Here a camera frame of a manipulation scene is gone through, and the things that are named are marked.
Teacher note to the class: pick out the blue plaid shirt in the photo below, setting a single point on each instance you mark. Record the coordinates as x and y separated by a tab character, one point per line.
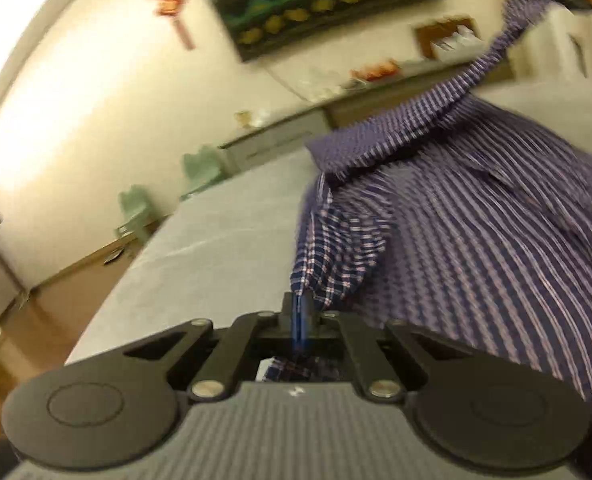
476	220

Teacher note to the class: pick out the grey sideboard cabinet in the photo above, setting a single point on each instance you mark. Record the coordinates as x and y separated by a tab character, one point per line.
286	135

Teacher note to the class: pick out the glass cup set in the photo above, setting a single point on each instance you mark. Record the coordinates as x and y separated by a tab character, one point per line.
318	85

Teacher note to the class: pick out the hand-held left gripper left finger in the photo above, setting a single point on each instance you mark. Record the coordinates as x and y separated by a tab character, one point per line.
294	325

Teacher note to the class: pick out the large green child chair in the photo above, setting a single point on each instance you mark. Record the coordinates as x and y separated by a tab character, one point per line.
203	167

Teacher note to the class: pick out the small green child chair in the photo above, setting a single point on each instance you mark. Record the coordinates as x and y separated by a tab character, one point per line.
133	210

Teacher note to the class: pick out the red fruit plate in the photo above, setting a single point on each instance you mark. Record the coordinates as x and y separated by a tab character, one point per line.
376	71

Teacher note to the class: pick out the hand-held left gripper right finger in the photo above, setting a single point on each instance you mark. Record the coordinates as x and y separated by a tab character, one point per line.
307	325

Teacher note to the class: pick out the dark patterned wall tapestry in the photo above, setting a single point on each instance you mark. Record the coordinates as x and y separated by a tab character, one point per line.
316	0

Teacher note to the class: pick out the red knot ornament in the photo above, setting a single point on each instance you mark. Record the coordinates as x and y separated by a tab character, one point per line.
168	0

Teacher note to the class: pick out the small yellow box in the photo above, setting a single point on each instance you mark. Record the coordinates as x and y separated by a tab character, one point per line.
242	118

